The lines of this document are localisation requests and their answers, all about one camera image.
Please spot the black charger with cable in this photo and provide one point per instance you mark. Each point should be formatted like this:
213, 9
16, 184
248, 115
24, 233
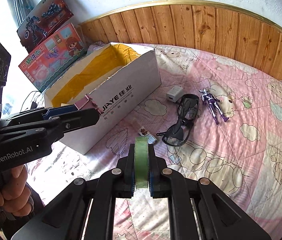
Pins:
31, 98

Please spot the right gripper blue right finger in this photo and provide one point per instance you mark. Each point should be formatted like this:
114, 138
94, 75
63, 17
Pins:
156, 181

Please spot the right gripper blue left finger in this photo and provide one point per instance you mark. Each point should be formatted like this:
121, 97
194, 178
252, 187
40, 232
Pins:
129, 179

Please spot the small white tube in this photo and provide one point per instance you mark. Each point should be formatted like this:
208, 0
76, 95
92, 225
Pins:
143, 132

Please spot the pink hair clip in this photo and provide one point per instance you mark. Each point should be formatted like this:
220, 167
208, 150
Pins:
87, 103

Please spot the pink cartoon bed quilt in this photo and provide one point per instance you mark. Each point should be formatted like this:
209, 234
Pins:
242, 156

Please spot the black glasses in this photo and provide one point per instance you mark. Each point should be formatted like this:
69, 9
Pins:
187, 110

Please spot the green tape roll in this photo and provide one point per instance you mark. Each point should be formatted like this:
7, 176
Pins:
141, 162

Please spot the white cardboard box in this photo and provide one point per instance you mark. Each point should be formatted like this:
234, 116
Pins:
117, 77

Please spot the wooden headboard panel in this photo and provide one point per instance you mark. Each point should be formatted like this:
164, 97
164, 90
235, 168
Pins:
218, 28

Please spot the white power adapter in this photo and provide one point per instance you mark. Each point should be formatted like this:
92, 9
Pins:
175, 93

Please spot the person left hand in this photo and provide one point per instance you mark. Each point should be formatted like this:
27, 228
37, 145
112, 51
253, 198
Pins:
15, 195

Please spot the dark robot toy box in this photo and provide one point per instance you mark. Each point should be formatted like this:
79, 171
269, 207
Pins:
42, 22

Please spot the purple silver action figure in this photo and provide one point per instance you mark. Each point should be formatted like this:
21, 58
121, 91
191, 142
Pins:
213, 104

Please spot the pink toy box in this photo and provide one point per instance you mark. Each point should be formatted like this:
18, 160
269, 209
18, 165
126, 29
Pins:
52, 57

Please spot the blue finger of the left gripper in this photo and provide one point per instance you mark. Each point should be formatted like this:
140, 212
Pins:
72, 121
56, 111

